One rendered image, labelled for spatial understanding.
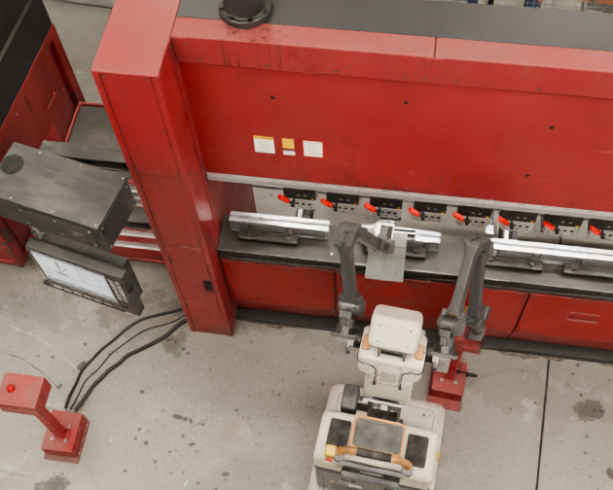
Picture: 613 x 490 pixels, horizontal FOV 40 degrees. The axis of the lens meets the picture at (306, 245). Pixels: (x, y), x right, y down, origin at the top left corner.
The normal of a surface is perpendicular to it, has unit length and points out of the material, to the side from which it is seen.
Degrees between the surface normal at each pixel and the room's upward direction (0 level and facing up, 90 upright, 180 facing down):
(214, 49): 90
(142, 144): 90
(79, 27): 0
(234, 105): 90
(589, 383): 0
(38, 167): 0
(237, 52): 90
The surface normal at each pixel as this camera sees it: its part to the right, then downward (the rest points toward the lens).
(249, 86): -0.14, 0.86
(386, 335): -0.19, 0.29
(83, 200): -0.04, -0.49
